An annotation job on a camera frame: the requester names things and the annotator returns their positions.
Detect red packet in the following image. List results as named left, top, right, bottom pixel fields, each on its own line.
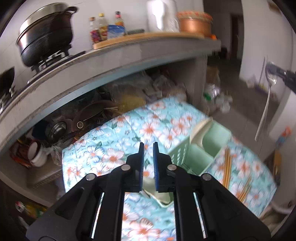
left=9, top=139, right=31, bottom=168

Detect clear plastic bag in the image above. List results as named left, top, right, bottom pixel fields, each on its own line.
left=102, top=75, right=186, bottom=110

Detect woven bamboo tray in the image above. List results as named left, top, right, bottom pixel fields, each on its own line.
left=177, top=11, right=213, bottom=24

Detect white enamel mug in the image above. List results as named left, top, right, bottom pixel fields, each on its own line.
left=28, top=140, right=50, bottom=167

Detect white rice paddle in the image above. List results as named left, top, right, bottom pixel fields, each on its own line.
left=190, top=117, right=213, bottom=145

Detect floral teal blanket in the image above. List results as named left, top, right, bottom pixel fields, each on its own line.
left=61, top=96, right=278, bottom=241

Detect cartoon wall sticker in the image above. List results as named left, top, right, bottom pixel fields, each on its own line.
left=276, top=126, right=293, bottom=149

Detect white kitchen appliance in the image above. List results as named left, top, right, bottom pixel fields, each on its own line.
left=146, top=0, right=180, bottom=33

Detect stainless steel spoon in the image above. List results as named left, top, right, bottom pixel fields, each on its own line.
left=254, top=61, right=278, bottom=142

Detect copper pot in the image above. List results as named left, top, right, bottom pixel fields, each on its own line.
left=178, top=20, right=213, bottom=38

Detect dark frying pan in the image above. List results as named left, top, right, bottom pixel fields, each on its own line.
left=69, top=101, right=112, bottom=135

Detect yellow label sauce bottle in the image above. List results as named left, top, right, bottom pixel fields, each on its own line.
left=98, top=13, right=109, bottom=42

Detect black wok with lid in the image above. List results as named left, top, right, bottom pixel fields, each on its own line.
left=0, top=67, right=16, bottom=93

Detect green perforated utensil holder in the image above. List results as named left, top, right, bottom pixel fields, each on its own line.
left=143, top=117, right=232, bottom=208

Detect large black cooking pot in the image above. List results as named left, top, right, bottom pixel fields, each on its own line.
left=16, top=2, right=78, bottom=67

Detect gas stove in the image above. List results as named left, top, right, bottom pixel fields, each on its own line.
left=0, top=45, right=86, bottom=109

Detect blue snack packet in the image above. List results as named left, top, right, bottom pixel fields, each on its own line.
left=107, top=24, right=127, bottom=40

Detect clear sauce bottle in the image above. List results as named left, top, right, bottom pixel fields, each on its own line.
left=89, top=17, right=101, bottom=44

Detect pile of wooden chopsticks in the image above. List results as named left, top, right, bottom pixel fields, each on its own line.
left=222, top=147, right=253, bottom=203

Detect cooking oil bottle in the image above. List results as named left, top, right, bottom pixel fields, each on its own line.
left=14, top=200, right=47, bottom=219

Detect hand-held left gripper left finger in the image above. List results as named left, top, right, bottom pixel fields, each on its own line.
left=26, top=142, right=145, bottom=241

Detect red cap sauce bottle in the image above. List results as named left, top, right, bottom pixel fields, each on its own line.
left=115, top=11, right=125, bottom=27

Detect wooden cutting board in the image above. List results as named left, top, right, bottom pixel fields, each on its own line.
left=92, top=31, right=205, bottom=50

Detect concrete kitchen counter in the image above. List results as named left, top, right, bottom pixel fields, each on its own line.
left=0, top=32, right=222, bottom=161

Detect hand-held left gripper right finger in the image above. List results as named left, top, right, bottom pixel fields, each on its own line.
left=153, top=141, right=270, bottom=241

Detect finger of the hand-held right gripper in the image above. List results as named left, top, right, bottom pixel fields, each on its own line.
left=268, top=62, right=296, bottom=80
left=282, top=77, right=296, bottom=93

